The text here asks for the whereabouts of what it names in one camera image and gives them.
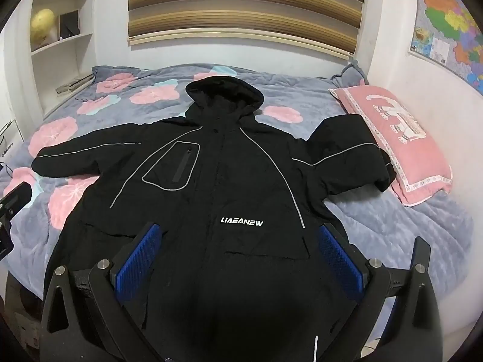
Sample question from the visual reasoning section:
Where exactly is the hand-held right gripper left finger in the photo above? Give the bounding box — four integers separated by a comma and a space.
40, 222, 163, 362

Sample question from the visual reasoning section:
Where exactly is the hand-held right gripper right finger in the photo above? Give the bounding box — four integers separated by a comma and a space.
317, 222, 443, 362

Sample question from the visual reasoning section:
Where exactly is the black hooded jacket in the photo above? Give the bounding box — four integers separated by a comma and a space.
32, 76, 397, 362

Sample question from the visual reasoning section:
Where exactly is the grey floral blanket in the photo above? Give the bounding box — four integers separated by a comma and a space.
0, 64, 474, 342

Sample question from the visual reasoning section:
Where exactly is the pink elephant pillow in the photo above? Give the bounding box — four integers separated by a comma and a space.
329, 85, 453, 208

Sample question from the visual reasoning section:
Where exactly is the white bookshelf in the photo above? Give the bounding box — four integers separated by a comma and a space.
26, 0, 99, 120

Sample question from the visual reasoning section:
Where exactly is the grey pillow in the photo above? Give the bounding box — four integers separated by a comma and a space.
331, 62, 368, 88

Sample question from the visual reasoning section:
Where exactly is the yellow globe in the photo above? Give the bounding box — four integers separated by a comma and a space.
30, 8, 58, 52

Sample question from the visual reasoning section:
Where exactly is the small black box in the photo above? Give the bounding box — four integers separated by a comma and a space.
58, 9, 80, 39

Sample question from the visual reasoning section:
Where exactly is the brown striped window blind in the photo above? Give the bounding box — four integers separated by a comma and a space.
126, 0, 367, 61

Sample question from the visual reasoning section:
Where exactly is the colourful wall map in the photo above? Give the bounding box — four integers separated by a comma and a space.
409, 0, 483, 97

